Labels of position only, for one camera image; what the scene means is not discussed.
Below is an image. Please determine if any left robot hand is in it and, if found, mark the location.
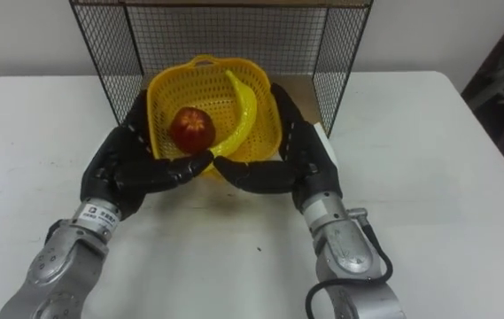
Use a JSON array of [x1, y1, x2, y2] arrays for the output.
[[80, 88, 215, 221]]

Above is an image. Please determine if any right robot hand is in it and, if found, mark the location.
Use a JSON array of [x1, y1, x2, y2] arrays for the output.
[[213, 82, 344, 212]]

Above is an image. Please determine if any red apple soft toy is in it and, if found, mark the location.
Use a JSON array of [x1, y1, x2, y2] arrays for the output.
[[169, 105, 217, 155]]

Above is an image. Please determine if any yellow banana soft toy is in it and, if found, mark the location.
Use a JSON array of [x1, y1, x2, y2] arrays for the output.
[[209, 69, 259, 172]]

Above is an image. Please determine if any white desk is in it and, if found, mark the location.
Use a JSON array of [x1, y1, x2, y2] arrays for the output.
[[0, 70, 504, 319]]

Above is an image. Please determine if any black wire mesh shelf rack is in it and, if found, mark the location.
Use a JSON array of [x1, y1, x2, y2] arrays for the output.
[[68, 0, 375, 138]]

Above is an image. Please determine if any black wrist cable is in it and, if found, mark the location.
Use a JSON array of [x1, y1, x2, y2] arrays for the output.
[[304, 207, 394, 319]]

